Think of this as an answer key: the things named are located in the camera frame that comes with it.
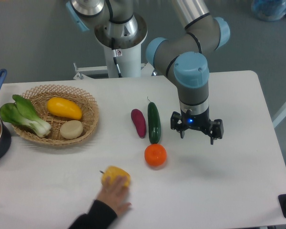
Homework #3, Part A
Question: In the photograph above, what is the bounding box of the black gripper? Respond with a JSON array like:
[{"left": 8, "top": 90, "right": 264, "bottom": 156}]
[{"left": 170, "top": 108, "right": 223, "bottom": 145}]

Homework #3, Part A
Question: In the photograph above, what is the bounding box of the yellow bell pepper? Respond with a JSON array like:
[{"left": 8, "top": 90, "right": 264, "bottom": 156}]
[{"left": 101, "top": 166, "right": 131, "bottom": 187}]

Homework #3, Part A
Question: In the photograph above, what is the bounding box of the black sleeved forearm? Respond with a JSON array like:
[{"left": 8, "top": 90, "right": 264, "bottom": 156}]
[{"left": 69, "top": 200, "right": 117, "bottom": 229}]

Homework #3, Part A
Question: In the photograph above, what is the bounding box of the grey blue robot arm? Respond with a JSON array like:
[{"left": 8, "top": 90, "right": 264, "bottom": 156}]
[{"left": 66, "top": 0, "right": 230, "bottom": 141}]

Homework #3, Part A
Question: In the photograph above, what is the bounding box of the yellow mango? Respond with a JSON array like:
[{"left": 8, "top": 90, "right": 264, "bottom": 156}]
[{"left": 47, "top": 97, "right": 82, "bottom": 120}]

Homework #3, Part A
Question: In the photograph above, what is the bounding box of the woven wicker basket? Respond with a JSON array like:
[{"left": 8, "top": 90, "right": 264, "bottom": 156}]
[{"left": 12, "top": 84, "right": 99, "bottom": 146}]

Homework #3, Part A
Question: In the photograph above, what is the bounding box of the person's hand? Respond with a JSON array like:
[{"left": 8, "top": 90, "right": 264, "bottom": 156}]
[{"left": 96, "top": 176, "right": 132, "bottom": 217}]

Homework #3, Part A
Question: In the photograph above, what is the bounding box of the green cucumber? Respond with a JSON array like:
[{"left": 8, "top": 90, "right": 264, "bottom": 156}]
[{"left": 147, "top": 98, "right": 162, "bottom": 144}]

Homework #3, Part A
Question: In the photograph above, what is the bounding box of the orange tangerine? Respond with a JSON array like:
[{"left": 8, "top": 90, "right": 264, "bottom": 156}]
[{"left": 144, "top": 144, "right": 167, "bottom": 167}]

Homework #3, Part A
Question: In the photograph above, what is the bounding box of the purple sweet potato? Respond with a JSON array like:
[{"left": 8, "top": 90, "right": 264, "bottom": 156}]
[{"left": 131, "top": 109, "right": 146, "bottom": 138}]

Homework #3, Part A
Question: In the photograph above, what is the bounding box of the beige round potato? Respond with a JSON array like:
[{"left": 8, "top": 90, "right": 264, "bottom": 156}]
[{"left": 60, "top": 120, "right": 83, "bottom": 139}]

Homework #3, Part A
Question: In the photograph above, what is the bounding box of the blue plastic bag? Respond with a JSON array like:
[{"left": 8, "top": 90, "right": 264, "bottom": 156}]
[{"left": 251, "top": 0, "right": 286, "bottom": 22}]

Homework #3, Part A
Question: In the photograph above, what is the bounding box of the green bok choy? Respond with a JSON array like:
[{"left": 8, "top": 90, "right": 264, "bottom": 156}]
[{"left": 0, "top": 94, "right": 51, "bottom": 137}]

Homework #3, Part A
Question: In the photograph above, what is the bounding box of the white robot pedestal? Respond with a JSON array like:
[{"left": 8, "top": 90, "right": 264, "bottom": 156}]
[{"left": 73, "top": 42, "right": 157, "bottom": 80}]

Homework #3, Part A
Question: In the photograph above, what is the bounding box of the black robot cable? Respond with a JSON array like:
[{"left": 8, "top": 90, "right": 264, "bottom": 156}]
[{"left": 104, "top": 0, "right": 123, "bottom": 78}]

